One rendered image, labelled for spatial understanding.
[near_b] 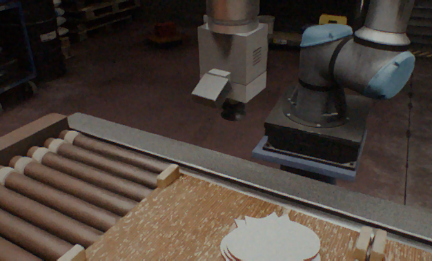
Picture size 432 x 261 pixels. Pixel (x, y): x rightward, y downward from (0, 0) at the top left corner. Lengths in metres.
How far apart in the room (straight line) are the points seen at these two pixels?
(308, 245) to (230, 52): 0.32
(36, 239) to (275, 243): 0.42
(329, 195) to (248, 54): 0.40
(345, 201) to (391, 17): 0.39
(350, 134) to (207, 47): 0.52
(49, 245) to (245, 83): 0.44
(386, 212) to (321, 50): 0.39
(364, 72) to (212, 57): 0.41
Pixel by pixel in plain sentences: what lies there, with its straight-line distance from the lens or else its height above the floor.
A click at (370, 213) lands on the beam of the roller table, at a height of 0.92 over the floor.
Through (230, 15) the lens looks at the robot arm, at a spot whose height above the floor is 1.30.
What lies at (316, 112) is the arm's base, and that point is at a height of 0.99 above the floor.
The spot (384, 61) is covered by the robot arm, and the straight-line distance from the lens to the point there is 0.88.
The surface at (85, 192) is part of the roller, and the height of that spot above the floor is 0.91.
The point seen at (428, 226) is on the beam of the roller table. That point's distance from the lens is 0.83.
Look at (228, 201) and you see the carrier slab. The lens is 0.75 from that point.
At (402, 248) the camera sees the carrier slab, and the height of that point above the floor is 0.94.
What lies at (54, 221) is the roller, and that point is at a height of 0.92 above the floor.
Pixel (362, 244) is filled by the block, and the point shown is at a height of 0.96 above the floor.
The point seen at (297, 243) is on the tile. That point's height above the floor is 0.97.
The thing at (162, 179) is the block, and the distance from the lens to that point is 0.78.
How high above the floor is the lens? 1.41
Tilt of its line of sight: 28 degrees down
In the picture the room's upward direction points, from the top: straight up
